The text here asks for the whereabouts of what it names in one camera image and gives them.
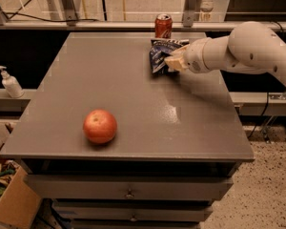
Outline cardboard box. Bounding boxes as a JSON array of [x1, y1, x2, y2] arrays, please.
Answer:
[[0, 160, 42, 229]]

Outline black cable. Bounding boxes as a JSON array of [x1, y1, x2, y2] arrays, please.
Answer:
[[4, 11, 99, 23]]

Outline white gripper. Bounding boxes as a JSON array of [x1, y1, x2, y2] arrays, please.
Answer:
[[164, 37, 210, 73]]

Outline grey drawer cabinet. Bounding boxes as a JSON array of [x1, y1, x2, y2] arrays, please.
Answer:
[[1, 32, 254, 229]]

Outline red coke can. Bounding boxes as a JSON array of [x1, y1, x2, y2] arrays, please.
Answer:
[[154, 13, 173, 38]]

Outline blue chip bag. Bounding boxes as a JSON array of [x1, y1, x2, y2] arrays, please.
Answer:
[[149, 38, 189, 75]]

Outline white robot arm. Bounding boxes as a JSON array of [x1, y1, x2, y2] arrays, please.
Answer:
[[164, 21, 286, 87]]

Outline red apple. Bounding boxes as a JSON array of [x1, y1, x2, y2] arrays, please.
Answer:
[[83, 109, 117, 144]]

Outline white pump bottle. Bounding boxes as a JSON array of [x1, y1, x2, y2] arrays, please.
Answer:
[[0, 66, 24, 98]]

